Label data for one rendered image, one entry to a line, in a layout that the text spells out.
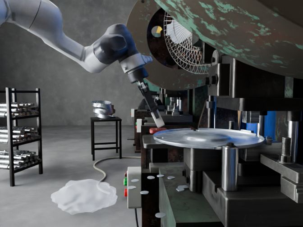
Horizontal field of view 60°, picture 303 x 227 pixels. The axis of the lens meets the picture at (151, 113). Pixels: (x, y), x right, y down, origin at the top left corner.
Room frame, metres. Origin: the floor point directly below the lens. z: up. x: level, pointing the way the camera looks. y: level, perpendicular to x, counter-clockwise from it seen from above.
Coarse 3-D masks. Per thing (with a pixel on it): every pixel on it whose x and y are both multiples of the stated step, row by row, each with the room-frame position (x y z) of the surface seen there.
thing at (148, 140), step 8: (144, 136) 0.73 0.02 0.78; (152, 136) 0.73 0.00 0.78; (144, 144) 0.63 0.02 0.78; (152, 144) 0.62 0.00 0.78; (160, 144) 0.63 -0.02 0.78; (192, 152) 0.65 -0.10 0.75; (200, 152) 0.65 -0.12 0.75; (208, 152) 0.65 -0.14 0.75; (216, 152) 0.65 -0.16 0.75; (192, 160) 0.65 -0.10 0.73; (200, 160) 0.65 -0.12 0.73; (208, 160) 0.65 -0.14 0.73; (216, 160) 0.65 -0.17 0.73; (184, 168) 0.74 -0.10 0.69; (192, 168) 0.65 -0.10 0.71; (200, 168) 0.65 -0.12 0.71; (208, 168) 0.65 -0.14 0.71; (216, 168) 0.65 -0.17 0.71; (184, 176) 0.73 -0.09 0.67; (192, 176) 0.65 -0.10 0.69; (200, 176) 0.65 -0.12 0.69; (192, 184) 0.65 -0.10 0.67; (200, 184) 0.65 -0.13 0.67
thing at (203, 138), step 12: (156, 132) 0.75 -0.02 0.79; (168, 132) 0.79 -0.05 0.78; (180, 132) 0.79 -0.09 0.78; (192, 132) 0.75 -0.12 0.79; (204, 132) 0.75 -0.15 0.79; (216, 132) 0.79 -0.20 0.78; (228, 132) 0.79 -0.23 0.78; (240, 132) 0.78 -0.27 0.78; (168, 144) 0.61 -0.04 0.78; (180, 144) 0.59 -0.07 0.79; (192, 144) 0.61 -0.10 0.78; (204, 144) 0.61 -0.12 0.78; (216, 144) 0.61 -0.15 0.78; (240, 144) 0.61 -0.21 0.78; (252, 144) 0.58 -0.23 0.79
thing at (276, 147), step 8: (264, 144) 0.64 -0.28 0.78; (272, 144) 0.64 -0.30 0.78; (280, 144) 0.64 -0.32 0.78; (240, 152) 0.67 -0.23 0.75; (248, 152) 0.63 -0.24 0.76; (256, 152) 0.63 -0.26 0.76; (264, 152) 0.64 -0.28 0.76; (272, 152) 0.64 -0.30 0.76; (280, 152) 0.64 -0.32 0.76; (248, 160) 0.63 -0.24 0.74; (256, 160) 0.63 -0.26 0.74
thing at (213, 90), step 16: (224, 64) 0.65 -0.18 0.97; (240, 64) 0.63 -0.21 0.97; (208, 80) 0.72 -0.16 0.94; (224, 80) 0.65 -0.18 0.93; (240, 80) 0.63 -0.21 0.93; (256, 80) 0.63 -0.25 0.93; (272, 80) 0.64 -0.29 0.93; (224, 96) 0.70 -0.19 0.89; (240, 96) 0.63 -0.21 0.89; (256, 96) 0.63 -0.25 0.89; (272, 96) 0.64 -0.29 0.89
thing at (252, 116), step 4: (244, 112) 0.71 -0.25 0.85; (248, 112) 0.70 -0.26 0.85; (252, 112) 0.69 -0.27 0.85; (256, 112) 0.69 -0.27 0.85; (244, 116) 0.70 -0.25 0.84; (248, 116) 0.70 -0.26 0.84; (252, 116) 0.69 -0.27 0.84; (256, 116) 0.69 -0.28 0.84; (244, 120) 0.70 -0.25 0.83; (248, 120) 0.70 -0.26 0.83; (252, 120) 0.69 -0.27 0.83; (256, 120) 0.69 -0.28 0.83
